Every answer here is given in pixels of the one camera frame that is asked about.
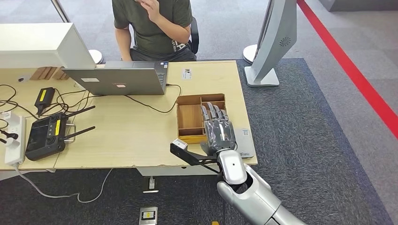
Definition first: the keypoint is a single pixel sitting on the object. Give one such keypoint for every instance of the light wooden desk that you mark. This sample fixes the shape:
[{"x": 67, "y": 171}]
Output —
[{"x": 124, "y": 133}]

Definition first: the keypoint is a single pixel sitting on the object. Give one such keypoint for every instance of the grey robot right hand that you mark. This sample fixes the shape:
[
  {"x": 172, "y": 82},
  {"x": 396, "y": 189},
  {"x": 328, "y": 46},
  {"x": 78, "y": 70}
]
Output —
[{"x": 219, "y": 133}]

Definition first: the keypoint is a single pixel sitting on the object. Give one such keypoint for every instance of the grey laptop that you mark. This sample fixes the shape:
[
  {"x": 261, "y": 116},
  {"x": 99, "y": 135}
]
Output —
[{"x": 118, "y": 80}]

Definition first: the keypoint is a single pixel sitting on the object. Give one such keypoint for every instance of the wooden organizer box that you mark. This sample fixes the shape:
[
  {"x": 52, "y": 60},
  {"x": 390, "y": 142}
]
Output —
[{"x": 189, "y": 116}]

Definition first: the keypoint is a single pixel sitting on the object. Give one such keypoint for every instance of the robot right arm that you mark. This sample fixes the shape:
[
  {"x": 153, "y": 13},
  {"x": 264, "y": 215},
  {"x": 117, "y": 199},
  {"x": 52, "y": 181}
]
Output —
[{"x": 248, "y": 198}]

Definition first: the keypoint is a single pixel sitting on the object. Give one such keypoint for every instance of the person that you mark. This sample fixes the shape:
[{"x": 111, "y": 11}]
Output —
[{"x": 146, "y": 34}]

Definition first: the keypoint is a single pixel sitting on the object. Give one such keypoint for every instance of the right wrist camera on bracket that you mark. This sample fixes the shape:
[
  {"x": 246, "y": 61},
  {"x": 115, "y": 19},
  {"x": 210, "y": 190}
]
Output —
[{"x": 186, "y": 155}]

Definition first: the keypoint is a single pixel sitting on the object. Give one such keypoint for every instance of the white card reader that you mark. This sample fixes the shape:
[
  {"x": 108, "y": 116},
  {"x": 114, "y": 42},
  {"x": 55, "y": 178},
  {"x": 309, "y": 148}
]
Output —
[{"x": 247, "y": 143}]

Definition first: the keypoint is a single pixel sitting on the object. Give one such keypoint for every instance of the white monitor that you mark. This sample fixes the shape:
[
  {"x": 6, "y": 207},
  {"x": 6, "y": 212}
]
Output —
[{"x": 37, "y": 43}]

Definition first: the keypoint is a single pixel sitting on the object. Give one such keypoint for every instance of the black remote controller with antennas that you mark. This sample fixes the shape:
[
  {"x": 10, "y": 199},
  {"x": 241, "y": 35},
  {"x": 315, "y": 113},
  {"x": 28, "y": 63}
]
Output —
[{"x": 43, "y": 139}]

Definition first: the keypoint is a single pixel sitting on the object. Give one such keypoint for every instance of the white floor plug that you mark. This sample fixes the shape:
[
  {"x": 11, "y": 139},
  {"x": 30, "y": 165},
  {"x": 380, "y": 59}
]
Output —
[{"x": 151, "y": 183}]

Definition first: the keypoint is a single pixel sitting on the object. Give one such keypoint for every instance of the person's left hand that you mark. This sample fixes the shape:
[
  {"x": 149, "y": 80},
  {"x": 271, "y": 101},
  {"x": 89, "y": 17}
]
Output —
[{"x": 152, "y": 9}]

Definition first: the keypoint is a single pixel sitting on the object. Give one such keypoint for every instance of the grey white kiosk stand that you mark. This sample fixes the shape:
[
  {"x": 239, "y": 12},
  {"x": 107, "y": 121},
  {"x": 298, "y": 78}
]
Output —
[{"x": 276, "y": 40}]

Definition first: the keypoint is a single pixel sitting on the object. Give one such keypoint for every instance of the metal floor socket box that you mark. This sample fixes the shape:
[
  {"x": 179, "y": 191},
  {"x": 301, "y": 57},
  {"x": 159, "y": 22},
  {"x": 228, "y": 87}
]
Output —
[{"x": 148, "y": 216}]

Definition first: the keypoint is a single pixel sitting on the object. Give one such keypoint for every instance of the white power strip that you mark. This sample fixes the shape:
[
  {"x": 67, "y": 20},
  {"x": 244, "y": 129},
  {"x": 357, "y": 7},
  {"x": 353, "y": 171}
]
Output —
[{"x": 17, "y": 146}]

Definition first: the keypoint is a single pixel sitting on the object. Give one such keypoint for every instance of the person's left forearm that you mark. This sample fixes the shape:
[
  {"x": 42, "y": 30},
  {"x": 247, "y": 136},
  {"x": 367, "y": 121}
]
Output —
[{"x": 174, "y": 29}]

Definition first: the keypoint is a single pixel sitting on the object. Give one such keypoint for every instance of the white round stand base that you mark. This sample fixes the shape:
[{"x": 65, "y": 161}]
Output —
[{"x": 248, "y": 54}]

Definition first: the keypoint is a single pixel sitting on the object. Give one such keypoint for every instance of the person's right forearm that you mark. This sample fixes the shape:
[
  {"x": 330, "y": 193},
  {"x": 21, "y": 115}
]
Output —
[{"x": 124, "y": 46}]

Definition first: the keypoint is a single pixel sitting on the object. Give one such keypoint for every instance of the black plug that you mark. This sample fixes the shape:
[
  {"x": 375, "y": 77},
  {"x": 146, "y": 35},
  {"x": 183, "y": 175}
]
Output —
[{"x": 12, "y": 135}]

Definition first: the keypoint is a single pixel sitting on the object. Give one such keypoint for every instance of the white plug adapter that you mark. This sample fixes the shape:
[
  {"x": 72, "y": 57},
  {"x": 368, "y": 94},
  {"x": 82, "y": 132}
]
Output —
[{"x": 5, "y": 115}]

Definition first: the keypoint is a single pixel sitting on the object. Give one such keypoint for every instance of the wooden block stand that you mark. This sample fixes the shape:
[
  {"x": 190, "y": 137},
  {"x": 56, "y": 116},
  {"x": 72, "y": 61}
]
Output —
[{"x": 46, "y": 73}]

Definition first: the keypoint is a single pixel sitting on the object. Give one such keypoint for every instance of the pole stand with round base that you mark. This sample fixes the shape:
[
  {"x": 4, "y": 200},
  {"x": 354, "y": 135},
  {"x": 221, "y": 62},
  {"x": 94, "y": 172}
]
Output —
[{"x": 95, "y": 56}]

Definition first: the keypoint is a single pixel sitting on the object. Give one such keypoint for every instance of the black power adapter yellow label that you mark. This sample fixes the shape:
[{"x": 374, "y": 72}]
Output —
[{"x": 45, "y": 97}]

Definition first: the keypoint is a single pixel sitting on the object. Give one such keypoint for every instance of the grey platform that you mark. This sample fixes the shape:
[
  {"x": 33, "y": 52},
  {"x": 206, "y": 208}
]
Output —
[{"x": 357, "y": 4}]

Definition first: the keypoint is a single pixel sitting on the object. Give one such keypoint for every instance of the white ID card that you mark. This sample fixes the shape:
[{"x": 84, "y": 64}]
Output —
[{"x": 187, "y": 74}]

